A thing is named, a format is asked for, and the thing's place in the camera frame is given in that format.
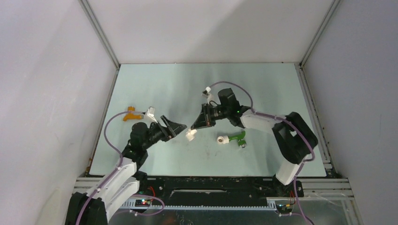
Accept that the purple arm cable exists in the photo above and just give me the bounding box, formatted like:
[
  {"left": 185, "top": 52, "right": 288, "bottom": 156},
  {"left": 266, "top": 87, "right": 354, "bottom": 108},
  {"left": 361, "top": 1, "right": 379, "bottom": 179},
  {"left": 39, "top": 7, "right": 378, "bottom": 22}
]
[
  {"left": 74, "top": 111, "right": 165, "bottom": 225},
  {"left": 208, "top": 81, "right": 316, "bottom": 225}
]

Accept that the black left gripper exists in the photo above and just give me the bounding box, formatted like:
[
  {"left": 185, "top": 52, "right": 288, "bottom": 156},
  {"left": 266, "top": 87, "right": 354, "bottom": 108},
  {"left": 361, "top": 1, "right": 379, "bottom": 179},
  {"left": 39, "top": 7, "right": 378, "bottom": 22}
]
[{"left": 142, "top": 115, "right": 186, "bottom": 150}]

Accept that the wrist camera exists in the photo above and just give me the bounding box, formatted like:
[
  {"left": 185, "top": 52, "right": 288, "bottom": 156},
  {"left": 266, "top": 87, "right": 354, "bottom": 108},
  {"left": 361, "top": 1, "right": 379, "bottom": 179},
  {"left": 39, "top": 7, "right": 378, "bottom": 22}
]
[
  {"left": 202, "top": 86, "right": 214, "bottom": 104},
  {"left": 144, "top": 106, "right": 158, "bottom": 123}
]

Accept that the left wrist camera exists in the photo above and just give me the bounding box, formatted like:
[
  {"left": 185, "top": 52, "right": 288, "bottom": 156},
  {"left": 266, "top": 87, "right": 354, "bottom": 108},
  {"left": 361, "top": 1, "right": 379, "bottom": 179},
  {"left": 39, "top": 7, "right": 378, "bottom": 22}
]
[{"left": 144, "top": 106, "right": 158, "bottom": 123}]

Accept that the orange water faucet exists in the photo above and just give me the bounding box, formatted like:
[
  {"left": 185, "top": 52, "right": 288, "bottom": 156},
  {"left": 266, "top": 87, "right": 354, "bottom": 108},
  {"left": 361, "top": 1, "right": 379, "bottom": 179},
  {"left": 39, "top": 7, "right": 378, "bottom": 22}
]
[{"left": 122, "top": 106, "right": 144, "bottom": 122}]

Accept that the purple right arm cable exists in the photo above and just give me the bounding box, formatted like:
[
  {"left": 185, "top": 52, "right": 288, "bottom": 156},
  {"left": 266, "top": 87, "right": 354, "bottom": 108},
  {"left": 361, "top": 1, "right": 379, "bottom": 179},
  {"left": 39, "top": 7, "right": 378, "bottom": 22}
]
[{"left": 208, "top": 81, "right": 316, "bottom": 225}]

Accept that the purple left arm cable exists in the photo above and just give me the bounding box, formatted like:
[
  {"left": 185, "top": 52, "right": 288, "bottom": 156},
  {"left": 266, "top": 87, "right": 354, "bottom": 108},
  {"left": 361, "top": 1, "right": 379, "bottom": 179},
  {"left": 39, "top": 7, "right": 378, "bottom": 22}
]
[{"left": 74, "top": 111, "right": 165, "bottom": 225}]

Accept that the white pipe elbow fitting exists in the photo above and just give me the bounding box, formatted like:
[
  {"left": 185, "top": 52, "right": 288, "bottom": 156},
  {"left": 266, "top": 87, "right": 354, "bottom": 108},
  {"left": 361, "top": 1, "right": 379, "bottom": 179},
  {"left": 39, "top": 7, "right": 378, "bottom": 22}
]
[{"left": 217, "top": 136, "right": 230, "bottom": 144}]

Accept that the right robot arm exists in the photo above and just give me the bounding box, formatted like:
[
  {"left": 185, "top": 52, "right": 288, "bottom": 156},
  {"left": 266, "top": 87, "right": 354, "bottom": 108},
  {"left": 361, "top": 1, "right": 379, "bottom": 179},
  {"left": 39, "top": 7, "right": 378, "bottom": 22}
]
[{"left": 185, "top": 88, "right": 318, "bottom": 196}]

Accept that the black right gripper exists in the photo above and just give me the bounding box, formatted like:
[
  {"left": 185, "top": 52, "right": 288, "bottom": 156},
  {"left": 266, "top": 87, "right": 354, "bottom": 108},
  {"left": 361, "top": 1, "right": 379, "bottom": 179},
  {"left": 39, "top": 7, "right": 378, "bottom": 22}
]
[{"left": 191, "top": 103, "right": 230, "bottom": 130}]

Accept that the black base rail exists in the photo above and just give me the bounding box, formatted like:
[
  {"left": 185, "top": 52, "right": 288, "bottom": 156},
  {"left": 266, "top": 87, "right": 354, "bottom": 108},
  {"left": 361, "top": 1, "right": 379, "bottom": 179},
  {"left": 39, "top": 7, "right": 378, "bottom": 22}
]
[{"left": 138, "top": 176, "right": 304, "bottom": 208}]

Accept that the green water faucet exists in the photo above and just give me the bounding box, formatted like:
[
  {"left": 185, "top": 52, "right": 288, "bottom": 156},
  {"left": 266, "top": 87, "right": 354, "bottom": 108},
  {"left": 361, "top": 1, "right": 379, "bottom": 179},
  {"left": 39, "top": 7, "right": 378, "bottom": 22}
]
[{"left": 228, "top": 131, "right": 247, "bottom": 149}]

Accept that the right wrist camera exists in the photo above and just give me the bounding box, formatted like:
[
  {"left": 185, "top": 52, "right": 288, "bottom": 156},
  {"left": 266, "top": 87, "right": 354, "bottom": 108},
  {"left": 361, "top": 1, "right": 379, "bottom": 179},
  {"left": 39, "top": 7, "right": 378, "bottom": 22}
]
[{"left": 202, "top": 86, "right": 214, "bottom": 104}]

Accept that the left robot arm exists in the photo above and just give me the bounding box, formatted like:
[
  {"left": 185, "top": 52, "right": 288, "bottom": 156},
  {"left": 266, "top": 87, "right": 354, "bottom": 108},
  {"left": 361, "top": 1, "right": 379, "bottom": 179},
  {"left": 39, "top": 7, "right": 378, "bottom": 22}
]
[{"left": 65, "top": 116, "right": 187, "bottom": 225}]

